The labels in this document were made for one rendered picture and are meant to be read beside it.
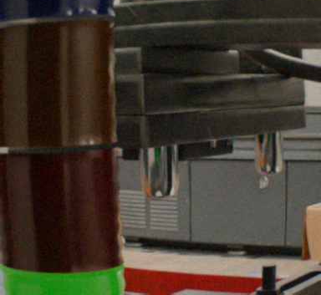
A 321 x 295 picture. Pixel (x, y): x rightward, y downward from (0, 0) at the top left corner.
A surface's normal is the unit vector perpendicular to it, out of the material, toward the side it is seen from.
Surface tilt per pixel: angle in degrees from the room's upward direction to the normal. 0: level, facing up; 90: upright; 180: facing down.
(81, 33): 76
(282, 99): 90
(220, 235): 90
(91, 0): 104
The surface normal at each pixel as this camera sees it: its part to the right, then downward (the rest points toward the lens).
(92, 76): 0.63, -0.22
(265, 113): 0.79, 0.00
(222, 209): -0.65, 0.06
